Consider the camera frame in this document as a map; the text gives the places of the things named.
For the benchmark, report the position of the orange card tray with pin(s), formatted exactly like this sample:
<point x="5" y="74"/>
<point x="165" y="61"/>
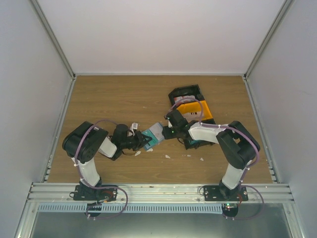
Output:
<point x="191" y="110"/>

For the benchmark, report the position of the slotted grey cable duct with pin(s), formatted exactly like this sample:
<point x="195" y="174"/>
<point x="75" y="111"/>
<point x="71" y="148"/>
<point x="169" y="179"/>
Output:
<point x="132" y="208"/>

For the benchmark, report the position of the black card tray far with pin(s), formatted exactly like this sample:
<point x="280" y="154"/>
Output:
<point x="186" y="92"/>

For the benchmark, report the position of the pink white card in orange tray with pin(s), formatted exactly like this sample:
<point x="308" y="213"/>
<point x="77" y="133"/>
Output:
<point x="192" y="115"/>

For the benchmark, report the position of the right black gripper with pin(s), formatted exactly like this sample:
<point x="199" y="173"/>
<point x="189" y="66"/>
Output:
<point x="166" y="134"/>

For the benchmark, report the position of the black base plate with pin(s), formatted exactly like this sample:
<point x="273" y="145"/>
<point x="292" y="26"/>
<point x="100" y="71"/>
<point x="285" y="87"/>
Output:
<point x="85" y="193"/>
<point x="213" y="193"/>

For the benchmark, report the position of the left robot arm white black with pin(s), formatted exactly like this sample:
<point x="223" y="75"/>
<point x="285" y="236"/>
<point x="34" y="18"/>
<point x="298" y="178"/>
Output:
<point x="88" y="139"/>

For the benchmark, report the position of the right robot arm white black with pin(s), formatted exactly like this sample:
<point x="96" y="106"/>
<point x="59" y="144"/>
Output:
<point x="240" y="149"/>

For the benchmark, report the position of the black card tray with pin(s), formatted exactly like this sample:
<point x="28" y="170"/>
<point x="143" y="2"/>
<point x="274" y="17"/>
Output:
<point x="189" y="142"/>
<point x="186" y="92"/>

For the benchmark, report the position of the aluminium front rail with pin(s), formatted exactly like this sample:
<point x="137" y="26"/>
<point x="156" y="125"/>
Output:
<point x="164" y="193"/>

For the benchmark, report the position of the red white cards in tray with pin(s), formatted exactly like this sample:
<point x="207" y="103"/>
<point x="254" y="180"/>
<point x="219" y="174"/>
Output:
<point x="184" y="99"/>

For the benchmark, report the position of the black card tray near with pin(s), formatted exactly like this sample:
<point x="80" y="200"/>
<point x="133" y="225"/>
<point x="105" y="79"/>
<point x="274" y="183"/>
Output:
<point x="189" y="142"/>

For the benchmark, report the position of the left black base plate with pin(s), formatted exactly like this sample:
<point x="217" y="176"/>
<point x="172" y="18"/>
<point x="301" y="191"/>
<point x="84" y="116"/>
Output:
<point x="85" y="193"/>

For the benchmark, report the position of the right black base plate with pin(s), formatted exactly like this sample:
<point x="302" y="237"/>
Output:
<point x="213" y="193"/>

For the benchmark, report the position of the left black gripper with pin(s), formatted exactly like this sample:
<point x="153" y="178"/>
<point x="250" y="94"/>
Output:
<point x="140" y="142"/>

